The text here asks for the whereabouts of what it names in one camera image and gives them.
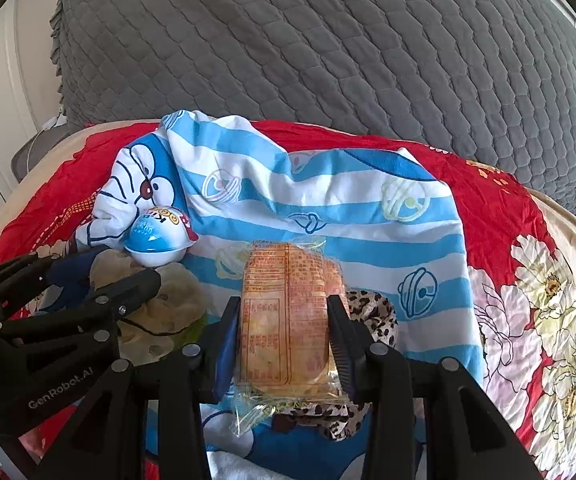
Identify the white cable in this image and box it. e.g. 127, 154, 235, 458
23, 115, 69, 171

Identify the leopard print scrunchie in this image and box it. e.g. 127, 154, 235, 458
273, 287, 399, 441

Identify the red floral blanket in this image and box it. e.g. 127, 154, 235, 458
0, 120, 576, 480

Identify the beige sheer scrunchie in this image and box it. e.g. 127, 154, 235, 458
90, 250, 206, 366

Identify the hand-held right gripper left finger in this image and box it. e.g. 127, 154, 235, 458
48, 296, 241, 480

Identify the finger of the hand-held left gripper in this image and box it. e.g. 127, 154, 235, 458
0, 247, 105, 322
0, 270, 162, 342

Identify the grey padded seat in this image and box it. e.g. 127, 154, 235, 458
10, 125, 76, 183

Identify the orange snack packet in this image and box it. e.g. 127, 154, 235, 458
320, 255, 346, 298
228, 239, 349, 433

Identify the grey quilted cushion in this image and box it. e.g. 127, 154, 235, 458
50, 0, 576, 231

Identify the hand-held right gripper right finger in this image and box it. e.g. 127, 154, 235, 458
325, 294, 544, 480

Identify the blue white toy egg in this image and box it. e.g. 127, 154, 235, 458
125, 206, 200, 267

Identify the blue striped cartoon cloth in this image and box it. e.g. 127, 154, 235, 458
75, 109, 486, 480

